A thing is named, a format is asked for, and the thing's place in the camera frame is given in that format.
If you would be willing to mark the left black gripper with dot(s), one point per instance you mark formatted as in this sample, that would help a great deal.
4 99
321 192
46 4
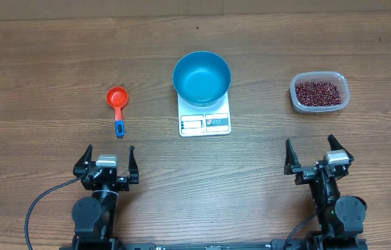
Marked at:
123 185

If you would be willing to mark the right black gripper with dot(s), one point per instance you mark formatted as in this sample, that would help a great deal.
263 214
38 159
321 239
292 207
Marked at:
305 173

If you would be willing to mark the red beans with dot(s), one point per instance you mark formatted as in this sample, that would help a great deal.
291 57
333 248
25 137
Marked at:
317 93

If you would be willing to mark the red scoop with blue handle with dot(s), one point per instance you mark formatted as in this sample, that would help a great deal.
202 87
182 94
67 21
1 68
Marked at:
117 98

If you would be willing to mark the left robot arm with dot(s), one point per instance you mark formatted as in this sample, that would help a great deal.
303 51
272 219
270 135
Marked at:
94 216

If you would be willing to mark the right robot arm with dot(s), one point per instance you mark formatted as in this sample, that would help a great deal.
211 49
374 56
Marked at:
340 217

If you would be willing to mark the white digital kitchen scale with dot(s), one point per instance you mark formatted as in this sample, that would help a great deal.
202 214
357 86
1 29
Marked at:
197 121

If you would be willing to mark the blue metal bowl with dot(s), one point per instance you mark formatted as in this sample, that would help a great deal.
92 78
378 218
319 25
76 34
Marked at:
202 78

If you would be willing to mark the clear plastic container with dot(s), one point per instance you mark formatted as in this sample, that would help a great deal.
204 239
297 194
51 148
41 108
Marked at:
334 77

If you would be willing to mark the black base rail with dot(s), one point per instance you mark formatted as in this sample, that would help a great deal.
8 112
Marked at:
273 245

